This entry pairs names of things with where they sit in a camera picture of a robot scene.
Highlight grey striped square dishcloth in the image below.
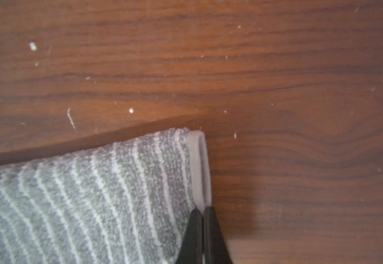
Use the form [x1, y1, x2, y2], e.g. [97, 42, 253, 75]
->
[0, 128, 212, 264]

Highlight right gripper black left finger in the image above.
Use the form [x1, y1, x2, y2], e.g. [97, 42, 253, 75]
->
[175, 209, 203, 264]

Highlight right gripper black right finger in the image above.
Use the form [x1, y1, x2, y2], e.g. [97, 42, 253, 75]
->
[203, 207, 233, 264]

